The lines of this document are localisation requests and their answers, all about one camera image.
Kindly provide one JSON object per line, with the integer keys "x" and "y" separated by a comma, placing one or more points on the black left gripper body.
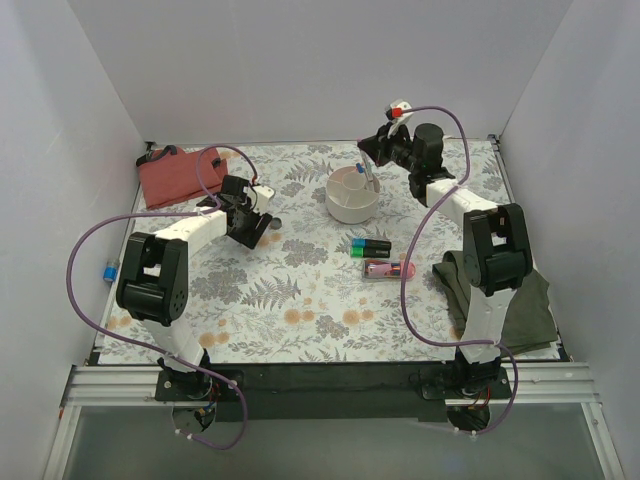
{"x": 252, "y": 228}

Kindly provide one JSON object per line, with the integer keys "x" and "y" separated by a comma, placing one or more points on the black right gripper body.
{"x": 381, "y": 148}

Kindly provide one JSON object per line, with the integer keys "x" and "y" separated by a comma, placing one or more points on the white divided round container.
{"x": 350, "y": 197}

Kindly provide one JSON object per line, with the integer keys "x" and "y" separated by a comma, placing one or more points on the blue capped black highlighter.
{"x": 371, "y": 243}

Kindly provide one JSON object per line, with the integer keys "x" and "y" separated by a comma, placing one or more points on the green capped black highlighter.
{"x": 369, "y": 252}

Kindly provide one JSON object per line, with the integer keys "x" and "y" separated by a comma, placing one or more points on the blue grey glue stick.
{"x": 111, "y": 270}

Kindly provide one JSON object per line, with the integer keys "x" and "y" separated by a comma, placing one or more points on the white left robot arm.
{"x": 153, "y": 285}

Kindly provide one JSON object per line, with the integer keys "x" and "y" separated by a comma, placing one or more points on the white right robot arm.
{"x": 496, "y": 254}

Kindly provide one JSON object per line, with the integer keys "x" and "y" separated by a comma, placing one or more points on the small dark round cap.
{"x": 276, "y": 223}

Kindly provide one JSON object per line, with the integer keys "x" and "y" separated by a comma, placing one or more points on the red folded cloth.
{"x": 170, "y": 175}

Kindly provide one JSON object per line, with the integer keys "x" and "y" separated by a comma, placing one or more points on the pink transparent pencil case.
{"x": 376, "y": 269}

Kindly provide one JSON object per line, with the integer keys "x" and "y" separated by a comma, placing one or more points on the olive green folded cloth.
{"x": 529, "y": 325}

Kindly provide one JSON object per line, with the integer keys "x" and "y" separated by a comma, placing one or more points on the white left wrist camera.
{"x": 259, "y": 197}

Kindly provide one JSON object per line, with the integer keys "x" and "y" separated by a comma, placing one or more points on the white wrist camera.
{"x": 398, "y": 114}
{"x": 259, "y": 197}

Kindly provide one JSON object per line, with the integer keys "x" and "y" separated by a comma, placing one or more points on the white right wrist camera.
{"x": 398, "y": 114}

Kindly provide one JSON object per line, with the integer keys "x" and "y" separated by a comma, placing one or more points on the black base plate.
{"x": 317, "y": 391}

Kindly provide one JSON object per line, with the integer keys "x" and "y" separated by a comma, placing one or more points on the aluminium front rail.
{"x": 334, "y": 421}

